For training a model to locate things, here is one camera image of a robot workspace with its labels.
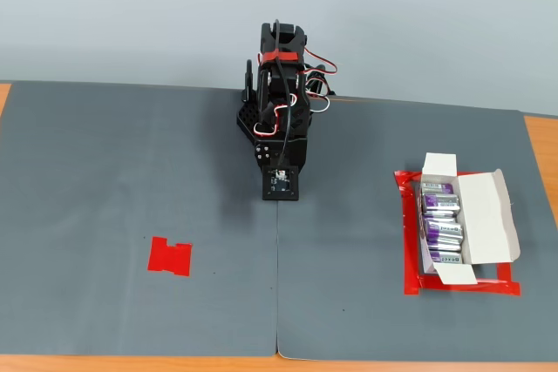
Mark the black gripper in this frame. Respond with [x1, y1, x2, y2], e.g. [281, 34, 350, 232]
[254, 97, 312, 173]

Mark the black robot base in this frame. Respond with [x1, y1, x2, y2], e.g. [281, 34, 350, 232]
[235, 99, 316, 147]

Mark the white cardboard box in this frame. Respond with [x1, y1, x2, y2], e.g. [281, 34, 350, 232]
[418, 152, 522, 287]

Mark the black table clamp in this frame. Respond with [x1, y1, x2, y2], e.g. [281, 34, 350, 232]
[241, 59, 259, 104]

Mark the red tape band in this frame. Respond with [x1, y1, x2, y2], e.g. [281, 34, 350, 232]
[258, 51, 300, 64]

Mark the grey table mat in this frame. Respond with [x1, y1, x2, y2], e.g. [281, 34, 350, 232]
[0, 80, 281, 358]
[276, 95, 558, 362]

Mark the red tape patch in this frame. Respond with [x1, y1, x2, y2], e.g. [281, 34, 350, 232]
[146, 236, 194, 278]

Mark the red white black servo wire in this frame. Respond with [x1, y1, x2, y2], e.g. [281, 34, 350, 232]
[252, 103, 292, 139]
[310, 91, 333, 114]
[303, 46, 339, 78]

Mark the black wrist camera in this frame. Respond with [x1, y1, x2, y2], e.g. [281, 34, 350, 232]
[261, 165, 301, 202]

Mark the black power cable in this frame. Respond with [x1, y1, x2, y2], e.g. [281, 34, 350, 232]
[304, 64, 337, 98]

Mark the red tape frame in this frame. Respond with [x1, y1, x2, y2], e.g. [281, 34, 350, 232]
[394, 168, 522, 298]

